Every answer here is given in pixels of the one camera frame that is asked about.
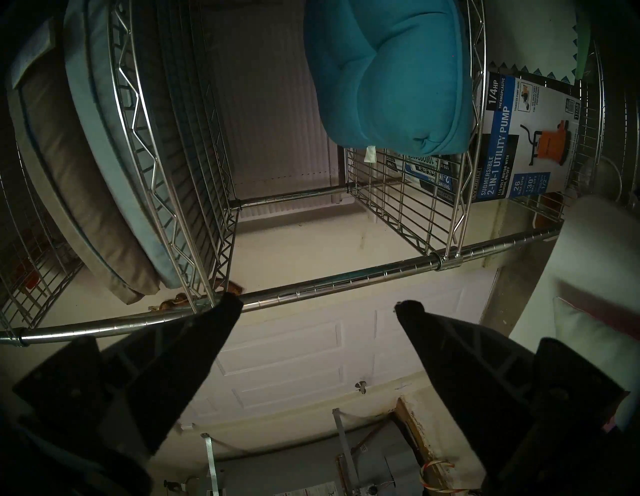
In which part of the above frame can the white folding table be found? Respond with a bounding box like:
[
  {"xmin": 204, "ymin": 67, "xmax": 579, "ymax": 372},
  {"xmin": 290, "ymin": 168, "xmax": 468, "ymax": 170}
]
[{"xmin": 480, "ymin": 194, "xmax": 640, "ymax": 352}]

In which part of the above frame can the tan seat cushion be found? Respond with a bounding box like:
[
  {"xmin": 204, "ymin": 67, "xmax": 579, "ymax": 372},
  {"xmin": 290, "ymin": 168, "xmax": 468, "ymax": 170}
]
[{"xmin": 7, "ymin": 17, "xmax": 162, "ymax": 306}]

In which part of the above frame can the green paper folder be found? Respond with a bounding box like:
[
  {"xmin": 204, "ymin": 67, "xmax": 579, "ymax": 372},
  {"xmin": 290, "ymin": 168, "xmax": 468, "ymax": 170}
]
[{"xmin": 574, "ymin": 0, "xmax": 594, "ymax": 82}]

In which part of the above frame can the white panel door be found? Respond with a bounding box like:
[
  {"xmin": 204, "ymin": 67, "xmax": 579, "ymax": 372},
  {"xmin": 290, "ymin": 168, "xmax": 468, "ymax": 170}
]
[{"xmin": 175, "ymin": 271, "xmax": 502, "ymax": 432}]

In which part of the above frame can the chrome wire shelf rack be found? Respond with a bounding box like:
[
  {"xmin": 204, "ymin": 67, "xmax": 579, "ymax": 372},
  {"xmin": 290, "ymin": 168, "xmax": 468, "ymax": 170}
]
[{"xmin": 0, "ymin": 0, "xmax": 640, "ymax": 348}]

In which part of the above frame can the grey water heater tank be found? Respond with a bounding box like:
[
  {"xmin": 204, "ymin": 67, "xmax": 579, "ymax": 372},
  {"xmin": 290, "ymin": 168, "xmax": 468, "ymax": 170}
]
[{"xmin": 200, "ymin": 407, "xmax": 427, "ymax": 496}]

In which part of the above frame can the teal tufted seat cushion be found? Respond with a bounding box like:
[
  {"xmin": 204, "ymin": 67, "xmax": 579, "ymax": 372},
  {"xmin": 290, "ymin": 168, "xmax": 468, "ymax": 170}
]
[{"xmin": 303, "ymin": 0, "xmax": 475, "ymax": 164}]

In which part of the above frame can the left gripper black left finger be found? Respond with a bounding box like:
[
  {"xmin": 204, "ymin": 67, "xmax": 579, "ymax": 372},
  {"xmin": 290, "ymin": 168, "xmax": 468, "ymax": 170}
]
[{"xmin": 12, "ymin": 291, "xmax": 245, "ymax": 457}]

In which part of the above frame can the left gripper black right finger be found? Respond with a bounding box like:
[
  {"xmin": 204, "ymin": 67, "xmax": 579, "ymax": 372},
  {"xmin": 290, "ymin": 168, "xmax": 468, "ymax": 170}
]
[{"xmin": 394, "ymin": 299, "xmax": 630, "ymax": 478}]

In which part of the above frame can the light blue seat cushion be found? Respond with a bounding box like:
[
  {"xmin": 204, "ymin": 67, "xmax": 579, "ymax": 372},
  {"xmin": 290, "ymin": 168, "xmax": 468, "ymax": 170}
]
[{"xmin": 63, "ymin": 0, "xmax": 182, "ymax": 290}]

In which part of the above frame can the clear glass bowl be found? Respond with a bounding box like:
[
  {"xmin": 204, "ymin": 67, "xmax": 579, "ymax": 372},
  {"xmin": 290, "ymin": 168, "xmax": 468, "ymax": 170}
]
[{"xmin": 574, "ymin": 154, "xmax": 627, "ymax": 202}]

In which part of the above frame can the utility pump cardboard box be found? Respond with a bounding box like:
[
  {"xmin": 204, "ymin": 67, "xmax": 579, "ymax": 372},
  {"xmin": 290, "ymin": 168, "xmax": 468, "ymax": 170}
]
[{"xmin": 400, "ymin": 70, "xmax": 584, "ymax": 204}]

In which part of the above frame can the red yellow wire loop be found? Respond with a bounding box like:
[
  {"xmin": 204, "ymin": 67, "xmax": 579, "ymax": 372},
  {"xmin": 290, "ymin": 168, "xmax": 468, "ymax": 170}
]
[{"xmin": 418, "ymin": 458, "xmax": 456, "ymax": 489}]

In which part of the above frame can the pink flamingo throw cushion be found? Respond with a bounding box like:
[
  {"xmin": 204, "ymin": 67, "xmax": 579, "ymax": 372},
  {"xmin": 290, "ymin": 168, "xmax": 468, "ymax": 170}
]
[{"xmin": 552, "ymin": 295, "xmax": 640, "ymax": 436}]

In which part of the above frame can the white paper with zigzag edge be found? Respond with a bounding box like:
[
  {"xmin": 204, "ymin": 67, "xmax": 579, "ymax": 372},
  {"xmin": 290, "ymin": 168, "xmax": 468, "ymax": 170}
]
[{"xmin": 487, "ymin": 0, "xmax": 582, "ymax": 84}]

